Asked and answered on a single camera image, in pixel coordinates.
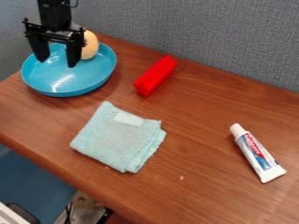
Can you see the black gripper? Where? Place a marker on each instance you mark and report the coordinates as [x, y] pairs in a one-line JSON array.
[[54, 28]]

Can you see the white toothpaste tube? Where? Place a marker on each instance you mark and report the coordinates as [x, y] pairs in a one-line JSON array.
[[261, 161]]

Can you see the red plastic block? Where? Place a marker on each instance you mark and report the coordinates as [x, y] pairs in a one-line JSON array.
[[154, 75]]

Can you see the light blue folded cloth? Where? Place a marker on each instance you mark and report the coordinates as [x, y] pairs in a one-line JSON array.
[[118, 139]]

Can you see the yellow orange ball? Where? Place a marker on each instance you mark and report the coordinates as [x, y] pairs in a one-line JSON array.
[[90, 48]]

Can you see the blue plate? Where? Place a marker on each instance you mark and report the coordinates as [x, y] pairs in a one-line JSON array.
[[53, 79]]

